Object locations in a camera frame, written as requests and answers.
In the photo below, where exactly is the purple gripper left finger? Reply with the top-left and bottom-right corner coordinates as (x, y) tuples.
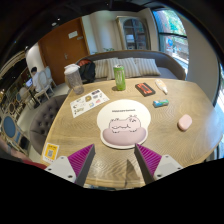
(68, 144), (95, 186)

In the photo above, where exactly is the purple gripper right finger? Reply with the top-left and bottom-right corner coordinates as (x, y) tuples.
(134, 144), (162, 184)

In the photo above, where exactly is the white cartoon mouse pad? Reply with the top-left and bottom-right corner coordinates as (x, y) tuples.
(97, 99), (151, 149)

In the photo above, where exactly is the pink computer mouse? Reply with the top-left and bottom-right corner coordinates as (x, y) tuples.
(177, 114), (192, 131)

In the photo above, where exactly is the yellow QR code sticker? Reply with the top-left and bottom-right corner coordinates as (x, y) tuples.
(43, 143), (59, 163)

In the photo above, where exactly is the small teal wrapped packet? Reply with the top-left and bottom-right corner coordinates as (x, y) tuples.
(153, 99), (169, 108)

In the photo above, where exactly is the grey tufted chair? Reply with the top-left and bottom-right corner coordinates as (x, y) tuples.
(29, 95), (67, 155)

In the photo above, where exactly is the white sticker sheet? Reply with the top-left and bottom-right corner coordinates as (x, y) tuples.
(70, 89), (109, 118)

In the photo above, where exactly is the black orange box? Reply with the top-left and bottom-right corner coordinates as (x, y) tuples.
(135, 83), (155, 97)

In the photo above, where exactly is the blue round-back chair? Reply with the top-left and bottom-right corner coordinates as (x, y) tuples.
(2, 115), (22, 145)

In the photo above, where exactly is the white plastic packet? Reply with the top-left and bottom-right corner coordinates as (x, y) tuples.
(155, 79), (168, 94)

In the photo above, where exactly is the clear plastic shaker bottle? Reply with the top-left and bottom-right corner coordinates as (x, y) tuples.
(64, 64), (84, 95)

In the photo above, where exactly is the striped pillow middle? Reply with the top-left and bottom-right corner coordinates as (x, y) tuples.
(107, 58), (140, 80)

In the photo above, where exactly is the striped pillow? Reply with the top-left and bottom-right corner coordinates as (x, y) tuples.
(107, 58), (140, 80)
(95, 58), (118, 80)
(134, 58), (161, 76)

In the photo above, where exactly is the black backpack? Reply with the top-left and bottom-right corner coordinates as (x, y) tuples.
(78, 59), (95, 83)

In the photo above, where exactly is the seated person white shirt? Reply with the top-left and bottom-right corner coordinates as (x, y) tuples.
(31, 67), (42, 92)

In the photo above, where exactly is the striped pillow right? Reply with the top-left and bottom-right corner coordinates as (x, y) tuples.
(134, 58), (161, 76)

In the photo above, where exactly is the green drink can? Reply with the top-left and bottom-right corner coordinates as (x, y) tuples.
(113, 65), (126, 91)

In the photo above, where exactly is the grey curved sofa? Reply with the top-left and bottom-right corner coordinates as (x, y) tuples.
(77, 50), (186, 80)

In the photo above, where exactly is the striped pillow left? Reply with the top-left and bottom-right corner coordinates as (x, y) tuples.
(95, 58), (118, 80)

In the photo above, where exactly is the orange wooden door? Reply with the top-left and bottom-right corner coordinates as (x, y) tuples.
(38, 18), (89, 84)

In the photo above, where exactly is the large window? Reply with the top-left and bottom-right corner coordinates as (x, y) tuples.
(151, 7), (190, 66)

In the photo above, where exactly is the arched glass cabinet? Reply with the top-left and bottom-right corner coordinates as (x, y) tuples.
(116, 16), (150, 50)

